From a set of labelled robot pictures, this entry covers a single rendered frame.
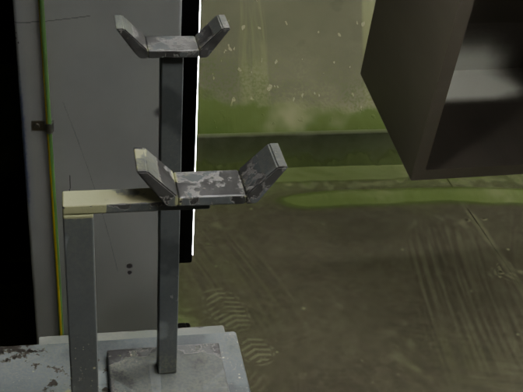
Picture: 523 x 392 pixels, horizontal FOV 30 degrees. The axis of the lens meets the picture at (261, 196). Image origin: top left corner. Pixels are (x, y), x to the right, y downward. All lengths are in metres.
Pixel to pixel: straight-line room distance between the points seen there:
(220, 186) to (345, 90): 2.20
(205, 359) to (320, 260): 1.51
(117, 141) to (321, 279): 1.22
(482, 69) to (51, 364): 1.54
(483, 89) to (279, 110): 0.69
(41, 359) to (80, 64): 0.36
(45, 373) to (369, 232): 1.70
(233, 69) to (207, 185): 2.14
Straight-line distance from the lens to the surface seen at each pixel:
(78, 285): 0.55
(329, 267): 2.34
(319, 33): 2.72
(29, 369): 0.88
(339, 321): 2.17
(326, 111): 2.69
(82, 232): 0.53
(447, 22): 1.71
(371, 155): 2.75
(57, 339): 0.91
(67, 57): 1.10
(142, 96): 1.12
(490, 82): 2.21
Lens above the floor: 1.36
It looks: 30 degrees down
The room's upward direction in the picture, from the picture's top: 4 degrees clockwise
